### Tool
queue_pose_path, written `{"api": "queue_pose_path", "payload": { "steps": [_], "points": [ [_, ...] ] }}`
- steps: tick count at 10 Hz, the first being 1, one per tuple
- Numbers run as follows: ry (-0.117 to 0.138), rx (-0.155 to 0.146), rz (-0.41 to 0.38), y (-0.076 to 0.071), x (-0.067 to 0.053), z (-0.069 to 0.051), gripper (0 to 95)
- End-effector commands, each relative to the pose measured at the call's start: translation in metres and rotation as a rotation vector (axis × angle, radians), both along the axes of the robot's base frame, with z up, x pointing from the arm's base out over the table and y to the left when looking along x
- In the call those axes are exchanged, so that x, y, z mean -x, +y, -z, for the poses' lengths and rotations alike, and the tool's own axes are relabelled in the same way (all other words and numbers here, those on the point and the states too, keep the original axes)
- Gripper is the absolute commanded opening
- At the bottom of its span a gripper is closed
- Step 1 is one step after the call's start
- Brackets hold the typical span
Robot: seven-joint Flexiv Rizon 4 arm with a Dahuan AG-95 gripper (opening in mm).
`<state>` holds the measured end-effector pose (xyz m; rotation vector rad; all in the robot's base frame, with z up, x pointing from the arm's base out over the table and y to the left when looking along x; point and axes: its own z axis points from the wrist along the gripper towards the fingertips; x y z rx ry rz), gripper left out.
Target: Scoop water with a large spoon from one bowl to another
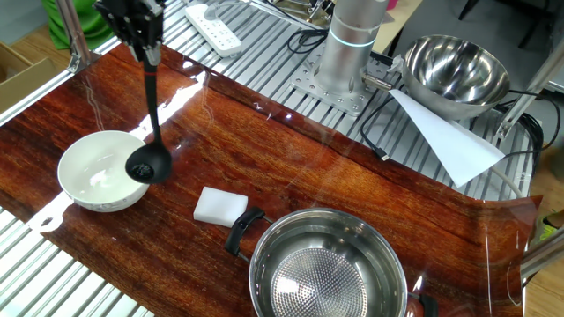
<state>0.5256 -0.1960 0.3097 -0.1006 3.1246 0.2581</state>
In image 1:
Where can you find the black ladle red tip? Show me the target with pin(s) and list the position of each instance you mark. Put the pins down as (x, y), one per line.
(152, 105)

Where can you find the green cloth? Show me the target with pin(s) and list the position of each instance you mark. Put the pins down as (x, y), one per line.
(57, 26)

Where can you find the yellow green sneaker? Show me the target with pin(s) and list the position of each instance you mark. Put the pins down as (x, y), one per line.
(551, 224)

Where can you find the white power strip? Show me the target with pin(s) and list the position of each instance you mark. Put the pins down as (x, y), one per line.
(216, 33)

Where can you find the white ceramic bowl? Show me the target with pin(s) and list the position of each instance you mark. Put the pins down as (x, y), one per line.
(92, 176)

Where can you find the red brown woodgrain mat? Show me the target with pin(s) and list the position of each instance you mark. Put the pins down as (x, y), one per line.
(330, 176)

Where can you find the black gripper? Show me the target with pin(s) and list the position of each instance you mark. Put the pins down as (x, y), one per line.
(132, 17)

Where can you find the aluminium frame post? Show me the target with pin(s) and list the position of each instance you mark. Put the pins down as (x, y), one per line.
(529, 95)
(544, 255)
(72, 31)

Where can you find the aluminium frame rail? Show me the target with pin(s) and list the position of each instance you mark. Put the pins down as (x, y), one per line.
(31, 101)

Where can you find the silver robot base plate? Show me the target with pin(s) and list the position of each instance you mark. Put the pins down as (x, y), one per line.
(308, 86)

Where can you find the stainless steel mixing bowl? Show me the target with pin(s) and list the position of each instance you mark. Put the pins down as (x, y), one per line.
(458, 75)

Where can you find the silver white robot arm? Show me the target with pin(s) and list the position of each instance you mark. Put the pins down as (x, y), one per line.
(348, 48)

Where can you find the white sponge block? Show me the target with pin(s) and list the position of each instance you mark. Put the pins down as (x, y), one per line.
(220, 207)

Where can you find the open cardboard box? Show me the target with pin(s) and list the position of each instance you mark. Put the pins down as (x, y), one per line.
(22, 83)

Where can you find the beige wooden board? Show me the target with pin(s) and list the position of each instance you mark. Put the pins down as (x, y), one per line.
(396, 26)

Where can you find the white paper sheet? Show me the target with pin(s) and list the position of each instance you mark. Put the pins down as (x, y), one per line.
(449, 141)

